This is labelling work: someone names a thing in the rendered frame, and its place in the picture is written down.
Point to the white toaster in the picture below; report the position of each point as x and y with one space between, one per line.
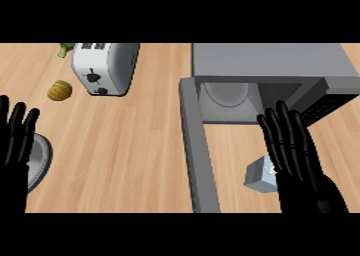
106 68

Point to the green vegetable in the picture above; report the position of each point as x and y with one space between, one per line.
64 49

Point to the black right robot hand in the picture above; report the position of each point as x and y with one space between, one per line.
298 173

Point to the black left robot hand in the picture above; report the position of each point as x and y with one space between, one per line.
8 156

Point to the grey microwave door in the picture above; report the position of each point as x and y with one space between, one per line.
199 156

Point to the grey round plate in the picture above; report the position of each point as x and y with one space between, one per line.
38 160

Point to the yellow ribbed squash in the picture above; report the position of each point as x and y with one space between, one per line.
59 90

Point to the grey microwave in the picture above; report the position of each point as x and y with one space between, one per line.
280 73

